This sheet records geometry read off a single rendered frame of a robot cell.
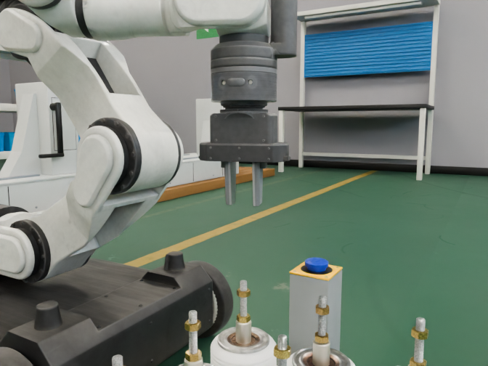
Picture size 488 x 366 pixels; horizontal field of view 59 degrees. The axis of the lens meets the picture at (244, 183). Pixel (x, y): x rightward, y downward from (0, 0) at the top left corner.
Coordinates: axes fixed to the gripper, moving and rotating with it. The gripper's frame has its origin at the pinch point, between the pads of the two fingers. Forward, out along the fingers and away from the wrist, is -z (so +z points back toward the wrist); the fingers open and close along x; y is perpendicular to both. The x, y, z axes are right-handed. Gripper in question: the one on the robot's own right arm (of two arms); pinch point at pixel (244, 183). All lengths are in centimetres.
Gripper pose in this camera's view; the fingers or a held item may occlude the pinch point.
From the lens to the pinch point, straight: 59.8
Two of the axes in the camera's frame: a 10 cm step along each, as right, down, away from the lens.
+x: 9.7, 0.3, -2.3
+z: 0.0, -9.9, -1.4
